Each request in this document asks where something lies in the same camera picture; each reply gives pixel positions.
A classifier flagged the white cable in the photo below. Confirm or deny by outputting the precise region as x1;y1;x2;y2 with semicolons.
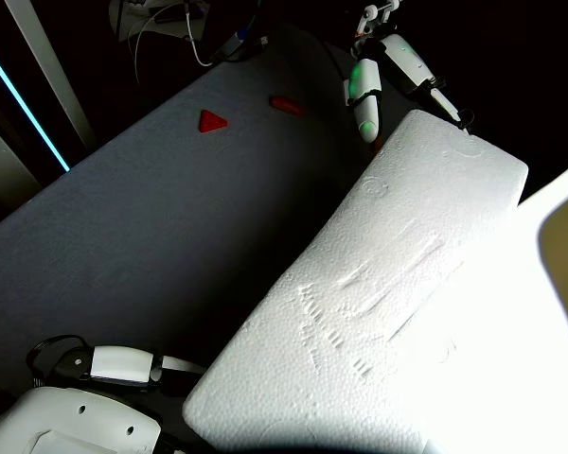
126;4;174;85
184;0;215;67

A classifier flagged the white frame post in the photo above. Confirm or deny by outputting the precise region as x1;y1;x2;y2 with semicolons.
3;0;98;150

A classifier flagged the grey table cloth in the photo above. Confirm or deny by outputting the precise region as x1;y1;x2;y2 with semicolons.
0;26;408;412

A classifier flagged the red oblong block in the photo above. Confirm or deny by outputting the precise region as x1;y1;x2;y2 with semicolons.
268;95;309;119

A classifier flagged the black cable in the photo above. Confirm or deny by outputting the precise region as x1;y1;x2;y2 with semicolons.
26;333;92;380

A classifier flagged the white styrofoam block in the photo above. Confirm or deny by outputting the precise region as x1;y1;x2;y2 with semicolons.
182;108;531;454

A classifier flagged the white robot body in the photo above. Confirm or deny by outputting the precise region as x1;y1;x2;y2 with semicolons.
0;385;165;454

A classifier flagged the red triangular block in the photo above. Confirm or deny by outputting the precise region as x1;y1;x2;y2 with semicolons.
198;109;230;136

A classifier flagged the cyan light strip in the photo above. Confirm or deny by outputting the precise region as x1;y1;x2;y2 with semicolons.
0;36;71;172

